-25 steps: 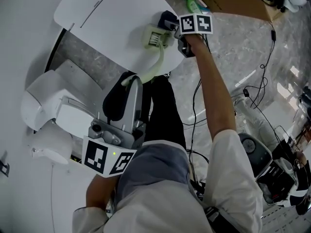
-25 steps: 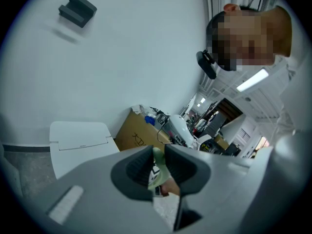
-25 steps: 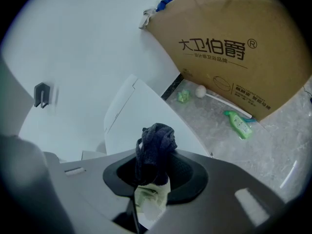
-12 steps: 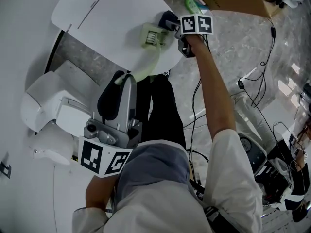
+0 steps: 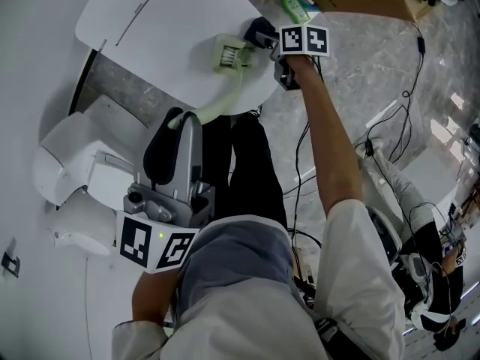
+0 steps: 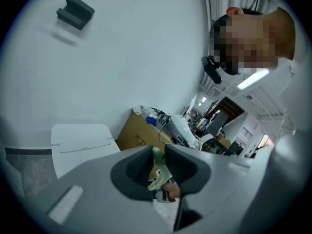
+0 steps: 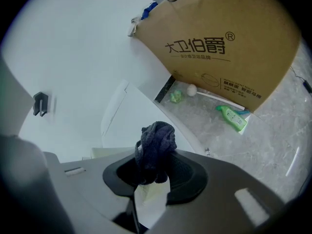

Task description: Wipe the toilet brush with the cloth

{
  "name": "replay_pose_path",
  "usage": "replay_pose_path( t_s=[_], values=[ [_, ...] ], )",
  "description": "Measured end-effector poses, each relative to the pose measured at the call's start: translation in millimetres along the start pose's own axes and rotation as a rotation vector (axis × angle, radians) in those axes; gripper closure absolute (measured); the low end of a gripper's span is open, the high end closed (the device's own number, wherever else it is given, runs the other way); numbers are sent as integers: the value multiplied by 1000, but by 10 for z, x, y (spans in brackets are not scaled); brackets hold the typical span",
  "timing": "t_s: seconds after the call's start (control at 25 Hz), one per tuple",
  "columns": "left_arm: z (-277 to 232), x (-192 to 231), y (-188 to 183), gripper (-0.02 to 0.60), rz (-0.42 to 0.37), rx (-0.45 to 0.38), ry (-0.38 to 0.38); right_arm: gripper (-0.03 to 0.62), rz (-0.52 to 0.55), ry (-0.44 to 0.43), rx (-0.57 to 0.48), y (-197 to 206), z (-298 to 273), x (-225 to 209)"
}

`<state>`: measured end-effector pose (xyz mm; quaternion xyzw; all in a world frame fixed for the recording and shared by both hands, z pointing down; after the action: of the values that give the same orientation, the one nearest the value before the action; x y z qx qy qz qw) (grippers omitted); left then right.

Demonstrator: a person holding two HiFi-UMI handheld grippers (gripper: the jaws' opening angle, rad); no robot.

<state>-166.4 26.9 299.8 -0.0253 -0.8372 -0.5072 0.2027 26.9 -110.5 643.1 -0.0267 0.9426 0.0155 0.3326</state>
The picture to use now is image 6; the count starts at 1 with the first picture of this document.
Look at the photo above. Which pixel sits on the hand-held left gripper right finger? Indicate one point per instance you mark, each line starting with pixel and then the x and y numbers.
pixel 187 174

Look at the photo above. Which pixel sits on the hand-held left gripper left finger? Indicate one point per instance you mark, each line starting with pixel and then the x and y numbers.
pixel 129 174

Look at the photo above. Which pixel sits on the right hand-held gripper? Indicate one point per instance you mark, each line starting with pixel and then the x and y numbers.
pixel 161 197

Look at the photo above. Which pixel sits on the light green cloth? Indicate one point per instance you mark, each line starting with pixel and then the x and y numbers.
pixel 159 160

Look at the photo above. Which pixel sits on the white toilet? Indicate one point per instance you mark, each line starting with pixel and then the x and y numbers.
pixel 78 142

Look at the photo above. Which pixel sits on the person's right hand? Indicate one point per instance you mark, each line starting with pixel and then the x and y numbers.
pixel 171 191

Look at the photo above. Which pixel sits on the brown cardboard box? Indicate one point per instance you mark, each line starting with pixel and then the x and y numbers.
pixel 140 134

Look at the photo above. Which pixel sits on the white rounded appliance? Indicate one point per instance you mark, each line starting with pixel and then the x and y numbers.
pixel 184 128

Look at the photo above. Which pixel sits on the blue crumpled item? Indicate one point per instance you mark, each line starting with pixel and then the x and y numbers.
pixel 151 121

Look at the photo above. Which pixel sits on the long ceiling light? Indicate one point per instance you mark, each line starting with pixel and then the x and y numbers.
pixel 253 78

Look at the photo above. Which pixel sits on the person's white shirt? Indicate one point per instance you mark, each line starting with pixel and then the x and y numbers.
pixel 296 91

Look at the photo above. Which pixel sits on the person's head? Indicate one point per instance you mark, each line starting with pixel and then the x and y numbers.
pixel 284 33

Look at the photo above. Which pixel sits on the black head-mounted camera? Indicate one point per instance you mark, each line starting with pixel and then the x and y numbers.
pixel 211 69

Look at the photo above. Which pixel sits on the dark grey wall bracket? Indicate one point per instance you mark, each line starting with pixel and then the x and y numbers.
pixel 76 11

